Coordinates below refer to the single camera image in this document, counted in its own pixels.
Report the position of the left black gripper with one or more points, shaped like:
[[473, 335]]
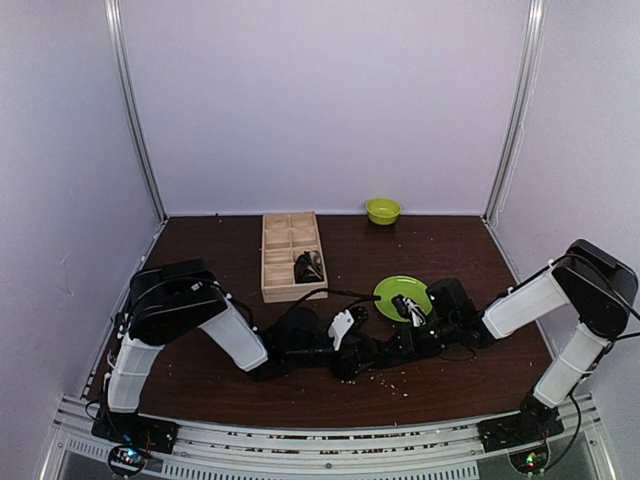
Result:
[[340, 370]]

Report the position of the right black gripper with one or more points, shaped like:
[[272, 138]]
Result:
[[410, 347]]

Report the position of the black necktie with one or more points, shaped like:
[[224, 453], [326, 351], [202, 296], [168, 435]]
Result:
[[391, 357]]

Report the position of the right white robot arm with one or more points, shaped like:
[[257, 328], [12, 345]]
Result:
[[600, 288]]

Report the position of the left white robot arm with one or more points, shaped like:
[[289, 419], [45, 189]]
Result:
[[168, 302]]

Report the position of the green plate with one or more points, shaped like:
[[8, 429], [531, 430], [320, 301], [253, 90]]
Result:
[[408, 287]]

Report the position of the patterned rolled tie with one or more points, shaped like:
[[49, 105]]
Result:
[[308, 268]]

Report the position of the green bowl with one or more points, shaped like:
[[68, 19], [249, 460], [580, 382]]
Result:
[[383, 211]]

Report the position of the wooden compartment box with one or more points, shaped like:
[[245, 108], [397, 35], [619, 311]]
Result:
[[285, 236]]

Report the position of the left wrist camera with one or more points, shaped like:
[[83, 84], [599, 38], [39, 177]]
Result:
[[345, 322]]

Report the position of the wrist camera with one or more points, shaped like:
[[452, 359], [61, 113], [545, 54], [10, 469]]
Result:
[[345, 322], [409, 310]]

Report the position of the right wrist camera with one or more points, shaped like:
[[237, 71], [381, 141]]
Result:
[[409, 310]]

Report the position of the front aluminium rail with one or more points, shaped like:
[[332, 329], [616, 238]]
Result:
[[437, 450]]

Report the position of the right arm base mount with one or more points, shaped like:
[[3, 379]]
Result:
[[526, 443]]

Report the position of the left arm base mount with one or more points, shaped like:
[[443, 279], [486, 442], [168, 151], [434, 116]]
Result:
[[135, 440]]

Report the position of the right aluminium frame post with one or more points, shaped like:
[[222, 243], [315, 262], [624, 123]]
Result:
[[515, 127]]

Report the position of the aluminium frame post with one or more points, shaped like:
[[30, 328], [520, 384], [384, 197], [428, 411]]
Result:
[[116, 32], [515, 127]]

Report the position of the left aluminium frame post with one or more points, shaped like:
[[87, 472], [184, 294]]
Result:
[[116, 32]]

